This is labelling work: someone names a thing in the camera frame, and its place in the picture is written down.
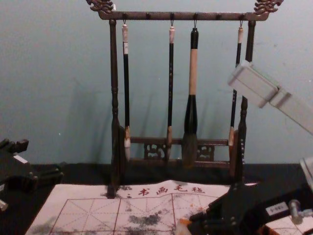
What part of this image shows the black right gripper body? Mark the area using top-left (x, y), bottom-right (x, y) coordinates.
top-left (241, 181), bottom-right (313, 235)

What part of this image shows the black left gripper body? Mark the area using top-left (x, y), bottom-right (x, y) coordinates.
top-left (0, 151), bottom-right (38, 194)

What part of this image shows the black table cloth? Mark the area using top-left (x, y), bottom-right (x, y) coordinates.
top-left (0, 161), bottom-right (313, 235)

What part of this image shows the small orange and white object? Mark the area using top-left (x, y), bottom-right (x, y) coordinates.
top-left (179, 217), bottom-right (193, 235)

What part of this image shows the white felt mat, red grid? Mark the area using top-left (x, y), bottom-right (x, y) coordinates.
top-left (24, 180), bottom-right (313, 235)

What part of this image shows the slim black brush, tan ferrule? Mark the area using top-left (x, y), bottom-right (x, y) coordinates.
top-left (228, 21), bottom-right (245, 147)

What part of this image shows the dark carved wooden brush rack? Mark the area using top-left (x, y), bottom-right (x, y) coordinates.
top-left (85, 0), bottom-right (285, 199)

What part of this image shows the black brush with white bristles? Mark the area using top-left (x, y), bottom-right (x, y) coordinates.
top-left (121, 20), bottom-right (132, 163)

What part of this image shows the black brush with brown bristles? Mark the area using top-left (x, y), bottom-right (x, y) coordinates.
top-left (166, 20), bottom-right (177, 161)

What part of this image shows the large brush with tan handle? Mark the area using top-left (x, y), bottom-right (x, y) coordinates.
top-left (181, 20), bottom-right (200, 170)

